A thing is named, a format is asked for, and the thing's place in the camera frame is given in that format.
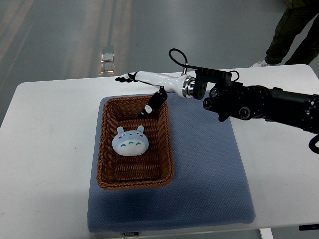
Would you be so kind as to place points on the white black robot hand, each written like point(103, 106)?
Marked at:
point(163, 82)

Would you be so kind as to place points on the blue plush toy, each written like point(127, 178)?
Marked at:
point(130, 143)

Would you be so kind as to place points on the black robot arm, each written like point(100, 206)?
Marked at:
point(230, 98)

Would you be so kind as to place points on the brown wicker basket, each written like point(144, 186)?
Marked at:
point(155, 167)

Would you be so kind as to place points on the white shoe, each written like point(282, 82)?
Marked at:
point(262, 63)

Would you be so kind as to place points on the metal floor plate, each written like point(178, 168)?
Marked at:
point(107, 57)
point(107, 68)

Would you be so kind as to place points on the blue padded mat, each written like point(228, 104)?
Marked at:
point(209, 186)

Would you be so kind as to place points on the person in green trousers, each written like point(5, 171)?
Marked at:
point(296, 16)

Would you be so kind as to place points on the white table leg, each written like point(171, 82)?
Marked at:
point(266, 233)

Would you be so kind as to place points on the black table control panel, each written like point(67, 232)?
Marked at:
point(311, 227)

